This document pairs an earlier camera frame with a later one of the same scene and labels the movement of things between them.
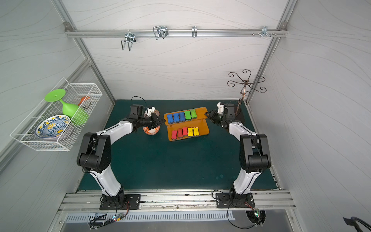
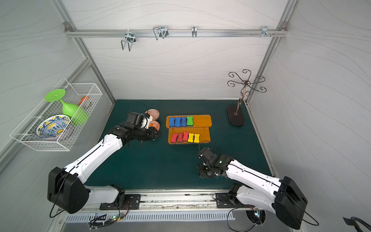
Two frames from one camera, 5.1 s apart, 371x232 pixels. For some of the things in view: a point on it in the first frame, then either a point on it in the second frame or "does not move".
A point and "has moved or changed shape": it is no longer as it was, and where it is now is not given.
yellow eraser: [190, 131] -> [191, 137]
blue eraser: [182, 116] has moved or changed shape
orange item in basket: [83, 99] does not move
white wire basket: [55, 123] does not move
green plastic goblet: [78, 115] does not move
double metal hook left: [130, 38] does not move
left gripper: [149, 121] -> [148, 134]
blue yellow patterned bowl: [51, 127] does not move
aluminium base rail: [90, 202] does not move
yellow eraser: [196, 131] -> [196, 138]
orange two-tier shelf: [187, 123] has moved or changed shape
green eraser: [188, 115] -> [190, 120]
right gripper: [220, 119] -> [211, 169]
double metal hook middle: [160, 31] does not move
